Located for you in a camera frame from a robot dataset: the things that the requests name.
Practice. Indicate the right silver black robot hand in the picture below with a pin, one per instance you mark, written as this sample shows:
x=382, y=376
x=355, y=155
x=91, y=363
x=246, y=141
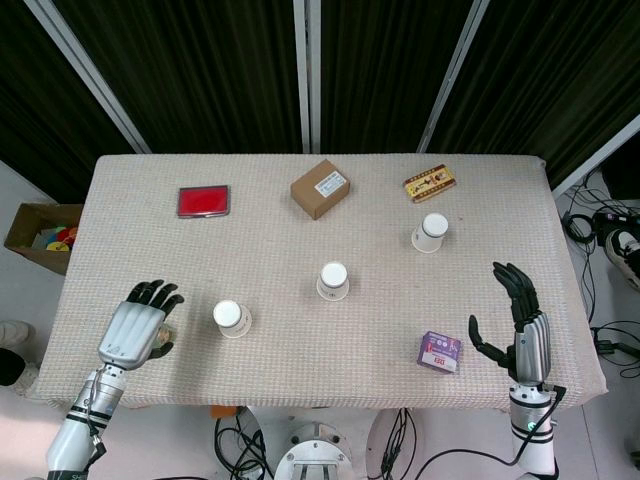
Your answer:
x=534, y=345

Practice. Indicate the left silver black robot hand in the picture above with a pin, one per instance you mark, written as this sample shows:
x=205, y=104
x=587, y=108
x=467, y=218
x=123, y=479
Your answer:
x=127, y=332

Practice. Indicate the white paper cup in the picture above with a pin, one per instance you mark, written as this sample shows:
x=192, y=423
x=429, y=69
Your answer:
x=431, y=232
x=231, y=319
x=333, y=282

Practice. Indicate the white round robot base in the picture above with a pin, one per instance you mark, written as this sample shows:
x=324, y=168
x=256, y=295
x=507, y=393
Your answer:
x=312, y=455

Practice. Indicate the green printed can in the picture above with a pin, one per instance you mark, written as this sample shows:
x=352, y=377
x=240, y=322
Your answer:
x=164, y=336

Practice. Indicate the purple small carton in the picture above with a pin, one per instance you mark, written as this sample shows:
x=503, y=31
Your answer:
x=440, y=351

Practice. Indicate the white shoe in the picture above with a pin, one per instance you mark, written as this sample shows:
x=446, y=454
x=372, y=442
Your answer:
x=15, y=334

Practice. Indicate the black and white sneaker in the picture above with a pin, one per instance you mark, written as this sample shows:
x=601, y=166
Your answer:
x=622, y=252

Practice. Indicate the open cardboard box with toys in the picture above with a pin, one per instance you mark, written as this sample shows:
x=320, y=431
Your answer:
x=42, y=235

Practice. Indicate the red flat case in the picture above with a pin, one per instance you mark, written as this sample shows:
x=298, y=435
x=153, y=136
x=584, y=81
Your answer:
x=203, y=201

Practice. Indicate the yellow patterned flat box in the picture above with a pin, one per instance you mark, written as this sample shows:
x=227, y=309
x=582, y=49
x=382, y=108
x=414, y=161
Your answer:
x=430, y=183

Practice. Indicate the beige woven tablecloth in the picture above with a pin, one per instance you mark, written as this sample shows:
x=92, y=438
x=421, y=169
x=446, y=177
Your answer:
x=320, y=250

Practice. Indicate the brown cardboard box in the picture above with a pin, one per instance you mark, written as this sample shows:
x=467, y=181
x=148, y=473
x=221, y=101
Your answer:
x=320, y=188

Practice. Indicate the dark green curtain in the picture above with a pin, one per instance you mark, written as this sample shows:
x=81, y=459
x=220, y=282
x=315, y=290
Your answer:
x=210, y=70

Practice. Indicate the grey aluminium frame post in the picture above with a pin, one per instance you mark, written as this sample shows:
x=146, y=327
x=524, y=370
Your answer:
x=87, y=75
x=452, y=75
x=306, y=75
x=595, y=155

